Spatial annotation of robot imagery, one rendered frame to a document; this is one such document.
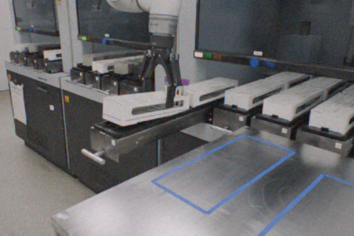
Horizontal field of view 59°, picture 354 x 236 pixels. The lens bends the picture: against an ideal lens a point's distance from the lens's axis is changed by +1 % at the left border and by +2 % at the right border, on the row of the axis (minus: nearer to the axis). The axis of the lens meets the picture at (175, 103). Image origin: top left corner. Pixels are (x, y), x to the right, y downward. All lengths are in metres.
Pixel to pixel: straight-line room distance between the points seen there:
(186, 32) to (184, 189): 0.81
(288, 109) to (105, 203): 0.66
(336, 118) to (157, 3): 0.61
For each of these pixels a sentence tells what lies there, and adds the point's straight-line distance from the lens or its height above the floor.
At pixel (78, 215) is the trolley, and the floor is 0.82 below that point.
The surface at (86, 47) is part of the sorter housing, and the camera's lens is 1.94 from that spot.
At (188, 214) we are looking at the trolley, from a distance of 0.56.
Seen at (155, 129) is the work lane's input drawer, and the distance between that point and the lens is 0.95.
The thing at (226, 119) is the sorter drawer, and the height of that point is 0.78.
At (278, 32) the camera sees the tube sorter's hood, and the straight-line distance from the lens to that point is 1.07.
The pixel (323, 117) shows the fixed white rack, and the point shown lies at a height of 0.85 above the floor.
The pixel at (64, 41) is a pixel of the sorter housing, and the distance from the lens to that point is 2.08.
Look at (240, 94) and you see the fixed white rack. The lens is 1.11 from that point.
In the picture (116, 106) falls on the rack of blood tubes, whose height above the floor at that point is 0.88.
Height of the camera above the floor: 1.15
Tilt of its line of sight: 17 degrees down
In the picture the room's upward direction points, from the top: 1 degrees clockwise
